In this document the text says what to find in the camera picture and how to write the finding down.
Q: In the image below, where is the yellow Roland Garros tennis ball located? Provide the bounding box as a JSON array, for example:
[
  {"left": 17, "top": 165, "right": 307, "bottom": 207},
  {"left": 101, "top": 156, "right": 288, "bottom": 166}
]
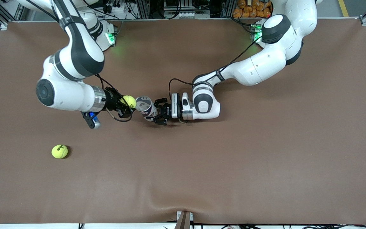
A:
[{"left": 120, "top": 95, "right": 137, "bottom": 109}]

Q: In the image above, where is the clear Wilson tennis ball can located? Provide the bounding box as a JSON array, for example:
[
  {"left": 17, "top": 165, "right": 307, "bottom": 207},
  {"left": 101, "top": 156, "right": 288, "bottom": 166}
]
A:
[{"left": 135, "top": 96, "right": 158, "bottom": 122}]

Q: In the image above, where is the yellow Wilson tennis ball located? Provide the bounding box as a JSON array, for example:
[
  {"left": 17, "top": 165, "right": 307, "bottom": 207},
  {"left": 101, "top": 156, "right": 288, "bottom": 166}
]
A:
[{"left": 51, "top": 144, "right": 69, "bottom": 159}]

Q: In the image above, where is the brown table mat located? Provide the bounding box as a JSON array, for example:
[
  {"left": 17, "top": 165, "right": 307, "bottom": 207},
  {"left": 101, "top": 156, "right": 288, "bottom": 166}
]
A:
[{"left": 0, "top": 17, "right": 366, "bottom": 225}]

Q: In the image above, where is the white power strip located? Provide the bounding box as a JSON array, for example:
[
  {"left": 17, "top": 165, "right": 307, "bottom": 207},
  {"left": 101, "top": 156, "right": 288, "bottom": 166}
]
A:
[{"left": 102, "top": 0, "right": 129, "bottom": 14}]

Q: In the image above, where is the orange packaged bread pile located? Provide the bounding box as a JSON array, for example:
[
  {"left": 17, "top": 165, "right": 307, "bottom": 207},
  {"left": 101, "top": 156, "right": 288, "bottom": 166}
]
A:
[{"left": 233, "top": 0, "right": 274, "bottom": 18}]

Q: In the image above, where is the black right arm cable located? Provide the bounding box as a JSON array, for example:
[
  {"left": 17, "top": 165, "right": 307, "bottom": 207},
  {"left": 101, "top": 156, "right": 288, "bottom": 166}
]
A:
[{"left": 94, "top": 74, "right": 133, "bottom": 123}]

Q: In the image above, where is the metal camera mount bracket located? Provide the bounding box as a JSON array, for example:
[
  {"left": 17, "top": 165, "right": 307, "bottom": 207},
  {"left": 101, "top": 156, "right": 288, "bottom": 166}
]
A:
[{"left": 176, "top": 211, "right": 194, "bottom": 229}]

